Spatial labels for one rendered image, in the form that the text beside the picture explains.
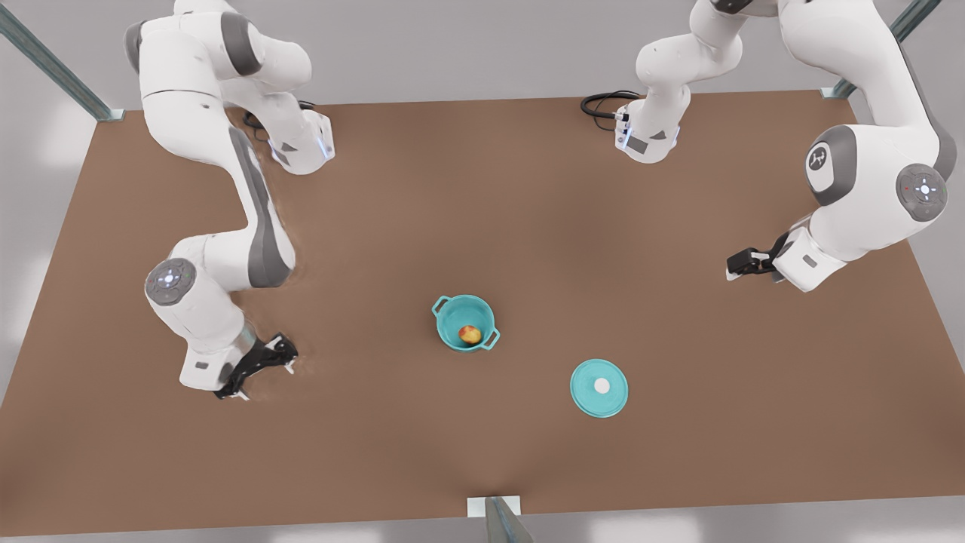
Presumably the teal lid with white knob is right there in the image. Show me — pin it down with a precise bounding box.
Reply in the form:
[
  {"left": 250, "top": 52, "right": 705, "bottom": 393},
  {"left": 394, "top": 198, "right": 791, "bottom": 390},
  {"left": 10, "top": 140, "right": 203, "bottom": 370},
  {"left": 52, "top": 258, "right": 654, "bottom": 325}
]
[{"left": 570, "top": 358, "right": 630, "bottom": 419}]

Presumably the teal pot with handles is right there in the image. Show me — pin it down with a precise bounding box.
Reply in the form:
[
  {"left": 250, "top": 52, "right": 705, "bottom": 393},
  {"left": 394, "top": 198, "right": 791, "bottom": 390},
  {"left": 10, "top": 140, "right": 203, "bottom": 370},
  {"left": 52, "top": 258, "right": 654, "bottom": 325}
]
[{"left": 431, "top": 294, "right": 501, "bottom": 353}]

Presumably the black cable loop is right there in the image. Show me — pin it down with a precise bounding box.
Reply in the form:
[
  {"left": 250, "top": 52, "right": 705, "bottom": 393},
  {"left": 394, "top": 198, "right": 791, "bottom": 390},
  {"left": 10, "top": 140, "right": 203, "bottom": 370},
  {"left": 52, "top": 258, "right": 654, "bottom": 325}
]
[
  {"left": 243, "top": 100, "right": 317, "bottom": 144},
  {"left": 581, "top": 90, "right": 643, "bottom": 133}
]

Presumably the silver frame post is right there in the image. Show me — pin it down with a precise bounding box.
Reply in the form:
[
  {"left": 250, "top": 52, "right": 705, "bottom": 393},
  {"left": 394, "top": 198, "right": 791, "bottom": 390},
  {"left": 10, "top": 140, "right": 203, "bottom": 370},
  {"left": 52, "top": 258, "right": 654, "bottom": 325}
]
[
  {"left": 0, "top": 6, "right": 125, "bottom": 122},
  {"left": 467, "top": 495, "right": 535, "bottom": 543},
  {"left": 820, "top": 0, "right": 943, "bottom": 100}
]

